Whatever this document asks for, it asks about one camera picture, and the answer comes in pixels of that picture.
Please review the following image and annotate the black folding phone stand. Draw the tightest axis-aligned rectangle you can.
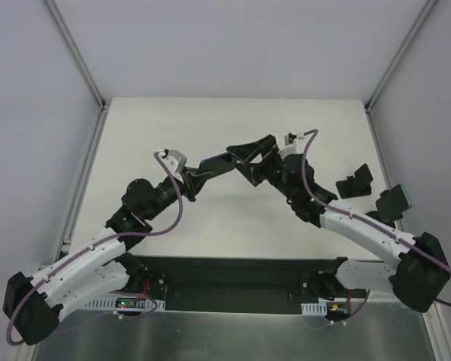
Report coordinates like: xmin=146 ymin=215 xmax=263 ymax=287
xmin=335 ymin=163 xmax=373 ymax=199

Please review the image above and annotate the black round-base phone stand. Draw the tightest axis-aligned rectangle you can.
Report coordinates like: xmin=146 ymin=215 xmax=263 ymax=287
xmin=366 ymin=211 xmax=396 ymax=229

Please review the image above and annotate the black phone blue edge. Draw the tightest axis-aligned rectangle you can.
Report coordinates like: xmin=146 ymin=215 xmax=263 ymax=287
xmin=375 ymin=184 xmax=412 ymax=222

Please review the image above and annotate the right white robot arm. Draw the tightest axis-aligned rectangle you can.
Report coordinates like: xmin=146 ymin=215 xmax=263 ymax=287
xmin=226 ymin=135 xmax=451 ymax=313

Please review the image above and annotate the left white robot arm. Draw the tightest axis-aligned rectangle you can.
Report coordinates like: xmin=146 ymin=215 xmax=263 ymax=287
xmin=3 ymin=161 xmax=213 ymax=346

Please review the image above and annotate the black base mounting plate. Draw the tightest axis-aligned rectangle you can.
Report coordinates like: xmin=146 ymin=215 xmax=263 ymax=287
xmin=116 ymin=253 xmax=366 ymax=314

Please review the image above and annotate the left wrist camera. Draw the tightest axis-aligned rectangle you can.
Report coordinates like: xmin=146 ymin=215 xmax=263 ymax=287
xmin=154 ymin=149 xmax=187 ymax=182

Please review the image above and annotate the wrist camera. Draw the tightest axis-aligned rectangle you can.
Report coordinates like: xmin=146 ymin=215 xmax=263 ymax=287
xmin=154 ymin=149 xmax=187 ymax=182
xmin=279 ymin=131 xmax=305 ymax=159

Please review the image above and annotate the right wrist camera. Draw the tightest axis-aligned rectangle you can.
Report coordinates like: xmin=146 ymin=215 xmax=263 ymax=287
xmin=279 ymin=131 xmax=305 ymax=159

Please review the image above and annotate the left aluminium frame post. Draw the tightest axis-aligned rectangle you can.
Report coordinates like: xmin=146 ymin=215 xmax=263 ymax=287
xmin=41 ymin=0 xmax=108 ymax=111

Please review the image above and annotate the aluminium frame post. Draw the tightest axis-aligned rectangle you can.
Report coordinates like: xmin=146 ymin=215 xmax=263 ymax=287
xmin=364 ymin=0 xmax=440 ymax=114
xmin=41 ymin=0 xmax=108 ymax=111

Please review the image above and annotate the right aluminium frame post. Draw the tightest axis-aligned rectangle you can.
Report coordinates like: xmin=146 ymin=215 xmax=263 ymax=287
xmin=364 ymin=0 xmax=440 ymax=114

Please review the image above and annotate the left white cable duct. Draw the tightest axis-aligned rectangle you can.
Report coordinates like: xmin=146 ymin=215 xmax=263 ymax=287
xmin=83 ymin=295 xmax=165 ymax=312

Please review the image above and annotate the white cable duct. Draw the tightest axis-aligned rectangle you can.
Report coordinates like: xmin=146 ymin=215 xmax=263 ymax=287
xmin=83 ymin=295 xmax=165 ymax=312
xmin=301 ymin=302 xmax=328 ymax=317

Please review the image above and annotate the right white cable duct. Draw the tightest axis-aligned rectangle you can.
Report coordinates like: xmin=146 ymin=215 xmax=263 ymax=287
xmin=301 ymin=302 xmax=328 ymax=317

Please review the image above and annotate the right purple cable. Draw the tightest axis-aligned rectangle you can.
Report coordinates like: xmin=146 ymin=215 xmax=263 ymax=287
xmin=300 ymin=129 xmax=451 ymax=311

